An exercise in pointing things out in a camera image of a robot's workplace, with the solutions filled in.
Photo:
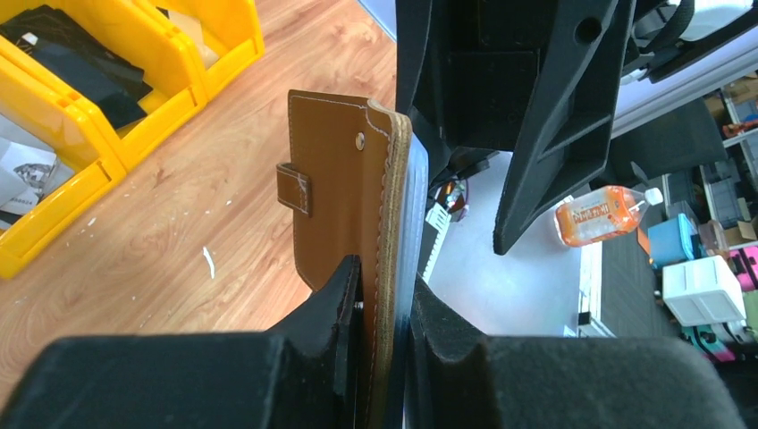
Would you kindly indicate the yellow bin with silver cards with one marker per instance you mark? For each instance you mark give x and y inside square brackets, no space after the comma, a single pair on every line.
[76,140]

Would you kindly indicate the orange drink bottle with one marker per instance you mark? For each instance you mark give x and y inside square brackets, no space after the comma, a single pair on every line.
[603,214]

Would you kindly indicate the black cards stack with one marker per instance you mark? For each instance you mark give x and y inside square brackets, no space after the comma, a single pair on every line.
[52,38]

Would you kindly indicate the white storage box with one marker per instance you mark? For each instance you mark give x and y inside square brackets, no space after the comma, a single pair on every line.
[702,292]

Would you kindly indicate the yellow bin with black cards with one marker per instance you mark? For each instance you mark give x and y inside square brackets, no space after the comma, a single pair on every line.
[177,93]

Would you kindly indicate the blue storage box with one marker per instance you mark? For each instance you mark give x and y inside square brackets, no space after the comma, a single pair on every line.
[671,242]

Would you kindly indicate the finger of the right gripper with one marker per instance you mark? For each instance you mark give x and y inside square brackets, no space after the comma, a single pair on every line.
[564,139]
[467,70]

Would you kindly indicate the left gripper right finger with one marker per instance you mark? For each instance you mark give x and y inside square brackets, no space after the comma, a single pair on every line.
[459,377]

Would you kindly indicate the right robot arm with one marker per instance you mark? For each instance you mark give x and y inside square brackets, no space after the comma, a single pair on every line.
[665,37]

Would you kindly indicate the brown leather card holder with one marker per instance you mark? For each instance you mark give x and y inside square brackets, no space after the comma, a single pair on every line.
[355,184]

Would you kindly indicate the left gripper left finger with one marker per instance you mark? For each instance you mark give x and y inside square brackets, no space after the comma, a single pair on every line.
[300,373]

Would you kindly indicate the silver cards stack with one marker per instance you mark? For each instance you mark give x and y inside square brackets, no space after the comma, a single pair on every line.
[30,172]

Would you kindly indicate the yellow bin with gold cards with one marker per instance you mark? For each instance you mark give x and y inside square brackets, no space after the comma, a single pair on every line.
[231,28]

